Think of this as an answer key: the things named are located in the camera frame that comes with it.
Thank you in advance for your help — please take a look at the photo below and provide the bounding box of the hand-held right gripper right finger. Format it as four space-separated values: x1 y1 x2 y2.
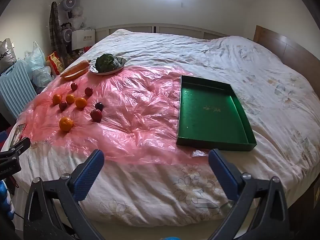
207 149 290 240

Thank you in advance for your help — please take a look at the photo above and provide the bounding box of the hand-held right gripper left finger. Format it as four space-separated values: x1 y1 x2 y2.
24 149 105 240

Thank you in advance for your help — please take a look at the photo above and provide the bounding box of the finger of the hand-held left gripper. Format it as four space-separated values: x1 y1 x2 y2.
0 138 31 159

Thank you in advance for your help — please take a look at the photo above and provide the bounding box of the green tray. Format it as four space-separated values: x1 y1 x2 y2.
176 74 257 152

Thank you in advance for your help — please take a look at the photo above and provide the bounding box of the large red apple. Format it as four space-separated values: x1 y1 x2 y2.
90 109 102 122

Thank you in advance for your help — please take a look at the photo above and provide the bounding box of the person's left forearm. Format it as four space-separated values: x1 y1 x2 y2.
0 180 14 219

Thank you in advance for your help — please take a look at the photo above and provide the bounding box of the light blue ribbed suitcase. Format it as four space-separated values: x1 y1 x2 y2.
0 60 37 118

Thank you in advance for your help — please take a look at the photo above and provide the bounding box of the clear plastic bag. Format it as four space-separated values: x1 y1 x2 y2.
31 66 53 88

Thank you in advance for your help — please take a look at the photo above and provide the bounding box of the pink plastic sheet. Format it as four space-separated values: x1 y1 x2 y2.
21 65 210 166

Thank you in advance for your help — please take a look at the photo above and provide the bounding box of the light blue plastic bag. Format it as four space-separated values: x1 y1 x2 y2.
24 41 48 72

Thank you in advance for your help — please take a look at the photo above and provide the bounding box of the yellow and red package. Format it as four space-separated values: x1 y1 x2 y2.
47 52 65 77

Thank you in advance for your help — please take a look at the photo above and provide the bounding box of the white printed bag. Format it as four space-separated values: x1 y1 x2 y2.
0 38 17 73

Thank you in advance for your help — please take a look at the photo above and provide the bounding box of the carrot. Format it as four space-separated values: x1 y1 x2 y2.
60 59 91 81

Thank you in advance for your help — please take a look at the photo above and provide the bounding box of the white floral quilt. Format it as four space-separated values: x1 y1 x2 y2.
14 29 320 228

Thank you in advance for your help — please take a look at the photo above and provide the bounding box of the white plate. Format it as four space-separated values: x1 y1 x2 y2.
90 57 127 76

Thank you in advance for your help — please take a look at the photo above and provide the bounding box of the leafy green vegetable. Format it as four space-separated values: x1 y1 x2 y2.
95 53 123 72

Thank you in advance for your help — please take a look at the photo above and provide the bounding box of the white round fan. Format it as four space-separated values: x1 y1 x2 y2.
61 0 80 12
60 28 73 42

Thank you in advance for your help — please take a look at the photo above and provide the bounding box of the plaid scarf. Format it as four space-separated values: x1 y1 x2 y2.
49 1 63 55

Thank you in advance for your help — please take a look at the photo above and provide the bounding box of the white cardboard box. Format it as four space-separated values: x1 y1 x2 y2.
71 29 96 51

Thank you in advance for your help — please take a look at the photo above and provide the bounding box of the wooden headboard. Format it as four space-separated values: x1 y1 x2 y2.
253 25 320 67

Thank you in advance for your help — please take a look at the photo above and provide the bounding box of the pile of clear plastic bags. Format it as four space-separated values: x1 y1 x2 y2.
67 5 87 29

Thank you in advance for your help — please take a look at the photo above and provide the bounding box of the white panel headboard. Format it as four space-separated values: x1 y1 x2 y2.
95 23 229 40

